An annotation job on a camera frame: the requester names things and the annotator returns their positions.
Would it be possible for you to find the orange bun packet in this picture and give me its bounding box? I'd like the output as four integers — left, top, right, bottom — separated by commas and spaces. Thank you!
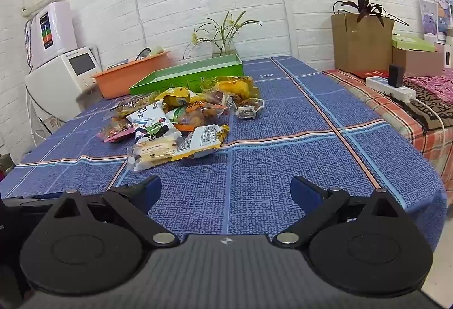
166, 100, 234, 133

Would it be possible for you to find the dark brown snack packet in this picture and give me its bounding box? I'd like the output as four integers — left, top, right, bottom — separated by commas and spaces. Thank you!
111, 93, 160, 118

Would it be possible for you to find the pink snack packet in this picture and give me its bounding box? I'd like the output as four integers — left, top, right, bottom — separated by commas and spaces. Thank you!
97, 117, 137, 143

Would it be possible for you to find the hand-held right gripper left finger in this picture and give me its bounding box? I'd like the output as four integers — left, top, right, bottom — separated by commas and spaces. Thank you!
46, 175, 180, 249

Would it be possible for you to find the orange plaid cloth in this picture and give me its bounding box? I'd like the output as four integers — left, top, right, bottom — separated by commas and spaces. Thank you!
323, 68, 453, 175

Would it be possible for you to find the orange plastic basin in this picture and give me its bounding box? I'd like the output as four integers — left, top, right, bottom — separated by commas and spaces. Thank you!
91, 50, 171, 99

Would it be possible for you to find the brown cake packet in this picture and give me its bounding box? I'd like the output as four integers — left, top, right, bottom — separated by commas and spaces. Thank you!
235, 98, 265, 120

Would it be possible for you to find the black power adapter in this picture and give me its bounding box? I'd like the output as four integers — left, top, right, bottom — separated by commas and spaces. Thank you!
388, 63, 404, 88

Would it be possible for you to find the white carton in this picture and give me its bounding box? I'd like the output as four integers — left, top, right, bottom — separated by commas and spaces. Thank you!
425, 33, 453, 69

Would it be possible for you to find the cream bread packet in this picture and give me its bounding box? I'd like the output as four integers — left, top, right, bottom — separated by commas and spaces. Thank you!
127, 135, 185, 171

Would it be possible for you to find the green yellow-flowered plant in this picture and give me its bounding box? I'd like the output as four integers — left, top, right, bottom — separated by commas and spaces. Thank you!
183, 10, 263, 60

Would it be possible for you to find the white power strip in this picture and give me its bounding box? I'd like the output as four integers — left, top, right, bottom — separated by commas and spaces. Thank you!
366, 75, 417, 101

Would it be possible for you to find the yellow white-label snack packet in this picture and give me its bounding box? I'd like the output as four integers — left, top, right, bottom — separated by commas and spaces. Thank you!
172, 124, 230, 161

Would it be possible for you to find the white wall water purifier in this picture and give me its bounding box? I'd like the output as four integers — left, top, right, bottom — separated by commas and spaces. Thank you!
25, 2, 78, 71

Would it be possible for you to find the flat green box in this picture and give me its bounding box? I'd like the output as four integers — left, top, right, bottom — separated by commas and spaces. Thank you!
391, 32, 437, 53

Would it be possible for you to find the yellow pastry packet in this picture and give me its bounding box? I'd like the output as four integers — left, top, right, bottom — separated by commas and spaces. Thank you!
202, 76, 260, 101

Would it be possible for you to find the white appliance with screen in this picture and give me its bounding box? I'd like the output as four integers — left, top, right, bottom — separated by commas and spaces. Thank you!
25, 46, 103, 125

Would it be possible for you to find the blue patterned tablecloth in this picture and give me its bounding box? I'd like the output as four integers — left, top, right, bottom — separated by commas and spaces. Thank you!
0, 56, 448, 249

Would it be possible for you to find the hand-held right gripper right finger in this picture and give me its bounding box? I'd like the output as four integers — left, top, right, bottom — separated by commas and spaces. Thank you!
272, 175, 407, 249

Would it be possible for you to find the red book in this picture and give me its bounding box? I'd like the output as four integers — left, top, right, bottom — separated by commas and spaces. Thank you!
349, 68, 390, 80

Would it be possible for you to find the brown leopard cloth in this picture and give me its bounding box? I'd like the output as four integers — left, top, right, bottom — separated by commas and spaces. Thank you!
400, 79, 453, 132

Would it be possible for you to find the green tray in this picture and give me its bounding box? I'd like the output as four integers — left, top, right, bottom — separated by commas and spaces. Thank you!
129, 53, 244, 96

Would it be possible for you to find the cardboard box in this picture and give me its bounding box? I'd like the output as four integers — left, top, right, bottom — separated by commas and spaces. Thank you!
392, 45, 445, 78

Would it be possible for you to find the white cartoon snack packet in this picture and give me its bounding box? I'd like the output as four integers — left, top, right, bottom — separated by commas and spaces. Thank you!
127, 100, 183, 145

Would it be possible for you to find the red plastic item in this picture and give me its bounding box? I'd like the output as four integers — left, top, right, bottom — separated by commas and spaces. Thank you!
0, 153, 15, 186

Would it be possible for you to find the pink patterned cloth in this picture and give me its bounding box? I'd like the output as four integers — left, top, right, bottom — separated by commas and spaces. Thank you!
414, 69, 453, 95

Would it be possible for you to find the red-brown snack packet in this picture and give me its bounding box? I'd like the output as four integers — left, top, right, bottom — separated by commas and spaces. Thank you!
205, 89, 236, 108

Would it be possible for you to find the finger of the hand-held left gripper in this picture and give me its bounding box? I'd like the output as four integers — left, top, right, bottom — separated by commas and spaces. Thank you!
3, 193, 66, 211

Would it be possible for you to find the wall picture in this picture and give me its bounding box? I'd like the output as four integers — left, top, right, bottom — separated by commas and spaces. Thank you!
419, 0, 453, 41

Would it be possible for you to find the white power cable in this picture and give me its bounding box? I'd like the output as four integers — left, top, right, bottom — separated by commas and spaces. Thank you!
412, 97, 446, 140

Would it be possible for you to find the yellow green snack packet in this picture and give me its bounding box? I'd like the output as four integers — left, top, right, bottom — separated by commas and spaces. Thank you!
156, 87, 202, 109

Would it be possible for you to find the brown paper bag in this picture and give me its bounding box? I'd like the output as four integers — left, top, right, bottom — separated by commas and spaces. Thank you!
331, 12, 395, 72

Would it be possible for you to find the purple leafy plant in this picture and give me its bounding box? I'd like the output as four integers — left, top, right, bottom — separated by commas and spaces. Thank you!
333, 0, 409, 27

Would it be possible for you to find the glass vase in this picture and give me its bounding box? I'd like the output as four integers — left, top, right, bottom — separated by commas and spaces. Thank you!
211, 36, 237, 58

